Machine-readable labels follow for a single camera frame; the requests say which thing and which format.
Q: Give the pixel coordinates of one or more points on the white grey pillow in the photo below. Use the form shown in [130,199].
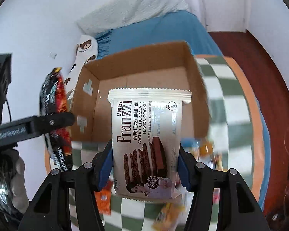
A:
[120,13]

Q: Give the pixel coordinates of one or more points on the white Franzzi cookie pack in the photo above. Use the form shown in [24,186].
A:
[146,139]

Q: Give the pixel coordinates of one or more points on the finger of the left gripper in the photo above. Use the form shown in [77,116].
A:
[32,127]

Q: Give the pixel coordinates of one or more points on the yellow bread snack packet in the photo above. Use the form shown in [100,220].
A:
[168,217]

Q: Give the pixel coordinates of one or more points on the left hand in glove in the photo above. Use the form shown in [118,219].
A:
[13,195]

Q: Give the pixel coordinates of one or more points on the yellow black snack bag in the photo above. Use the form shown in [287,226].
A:
[53,105]

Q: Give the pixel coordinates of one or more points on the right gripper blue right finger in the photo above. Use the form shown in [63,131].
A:
[197,178]

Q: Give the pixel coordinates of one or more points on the blue bed sheet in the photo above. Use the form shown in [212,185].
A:
[163,32]

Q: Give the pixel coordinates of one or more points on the white door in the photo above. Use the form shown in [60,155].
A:
[226,15]

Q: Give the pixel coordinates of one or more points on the orange panda snack packet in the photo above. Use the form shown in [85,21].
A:
[209,157]

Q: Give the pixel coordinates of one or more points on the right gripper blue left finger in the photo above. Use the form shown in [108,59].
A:
[92,177]

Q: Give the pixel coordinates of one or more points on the bear print pillow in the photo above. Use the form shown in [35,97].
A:
[86,51]

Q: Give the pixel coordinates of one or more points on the green white checkered mat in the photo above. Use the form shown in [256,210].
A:
[130,69]

